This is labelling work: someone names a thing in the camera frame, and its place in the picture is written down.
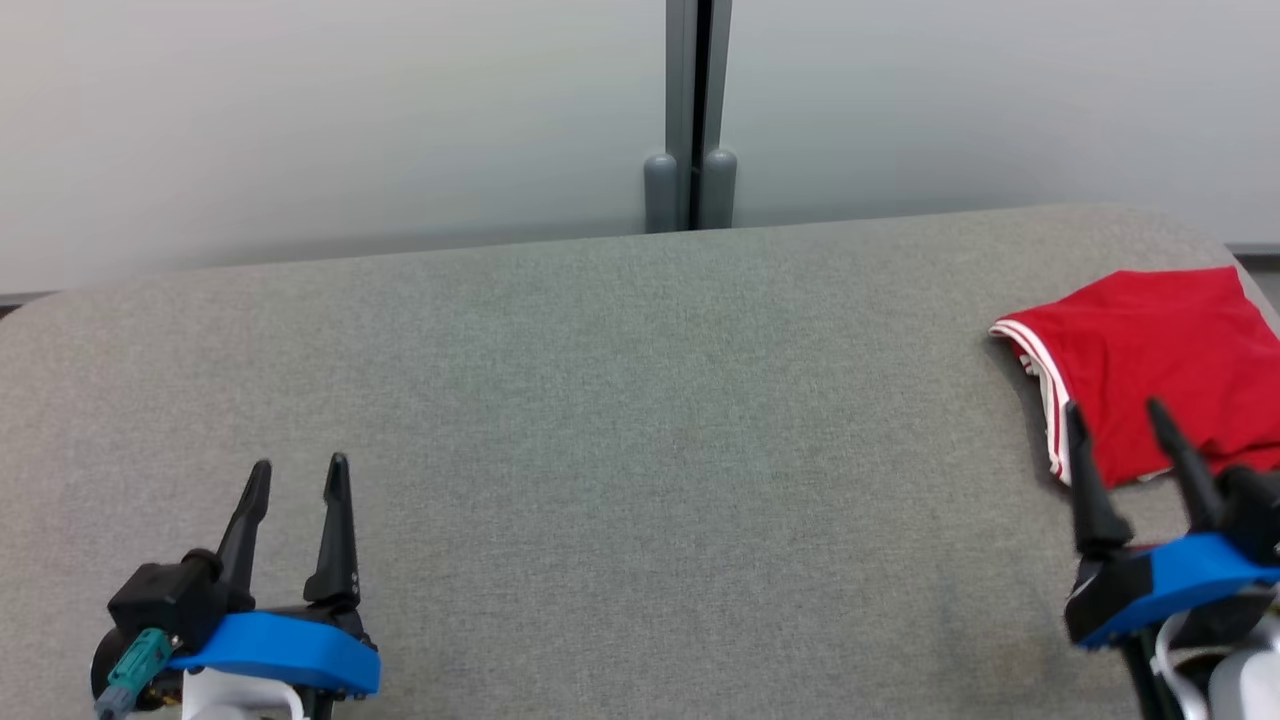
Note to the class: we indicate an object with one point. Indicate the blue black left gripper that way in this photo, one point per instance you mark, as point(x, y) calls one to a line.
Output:
point(290, 650)

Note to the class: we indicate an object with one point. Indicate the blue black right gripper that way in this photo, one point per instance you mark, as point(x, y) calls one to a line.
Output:
point(1170, 580)

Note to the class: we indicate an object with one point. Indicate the red basketball jersey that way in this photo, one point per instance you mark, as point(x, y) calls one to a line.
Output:
point(1150, 370)

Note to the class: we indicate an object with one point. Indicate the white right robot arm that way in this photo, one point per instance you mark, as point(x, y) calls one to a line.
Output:
point(1240, 670)

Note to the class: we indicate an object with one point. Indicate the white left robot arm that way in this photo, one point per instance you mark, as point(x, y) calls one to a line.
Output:
point(240, 698)

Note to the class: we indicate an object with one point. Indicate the grey fabric sofa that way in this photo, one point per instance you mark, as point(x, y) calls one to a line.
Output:
point(650, 450)

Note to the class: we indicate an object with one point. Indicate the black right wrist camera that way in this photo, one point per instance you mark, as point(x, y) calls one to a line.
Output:
point(1255, 505)

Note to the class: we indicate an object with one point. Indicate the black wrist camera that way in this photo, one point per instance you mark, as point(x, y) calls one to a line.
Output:
point(165, 595)
point(1255, 505)

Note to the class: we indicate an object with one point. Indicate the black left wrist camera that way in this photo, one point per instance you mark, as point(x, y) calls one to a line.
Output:
point(165, 595)

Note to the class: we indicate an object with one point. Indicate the teal left camera connector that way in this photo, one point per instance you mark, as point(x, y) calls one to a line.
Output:
point(135, 672)

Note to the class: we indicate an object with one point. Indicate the grey partition post with feet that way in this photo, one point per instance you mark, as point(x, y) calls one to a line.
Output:
point(690, 120)

